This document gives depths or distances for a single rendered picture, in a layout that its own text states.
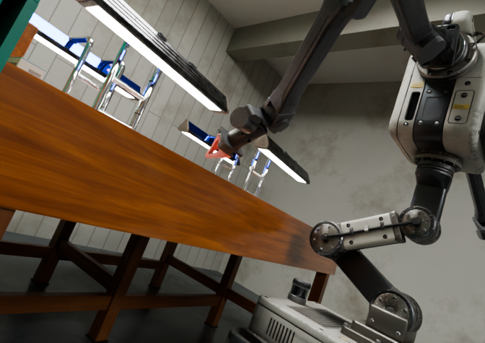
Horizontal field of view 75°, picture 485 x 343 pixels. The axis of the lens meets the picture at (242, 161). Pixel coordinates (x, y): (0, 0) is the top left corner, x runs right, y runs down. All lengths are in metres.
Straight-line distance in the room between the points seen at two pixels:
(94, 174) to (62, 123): 0.10
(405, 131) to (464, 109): 0.17
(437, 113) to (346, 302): 2.38
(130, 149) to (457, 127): 0.90
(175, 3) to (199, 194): 2.75
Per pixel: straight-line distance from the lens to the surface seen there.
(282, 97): 0.83
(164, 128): 3.20
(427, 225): 1.15
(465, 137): 1.11
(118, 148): 0.61
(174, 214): 0.74
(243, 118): 0.83
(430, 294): 3.08
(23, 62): 0.57
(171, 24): 3.31
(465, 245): 3.08
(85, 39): 1.43
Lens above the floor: 0.68
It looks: 10 degrees up
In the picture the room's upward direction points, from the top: 21 degrees clockwise
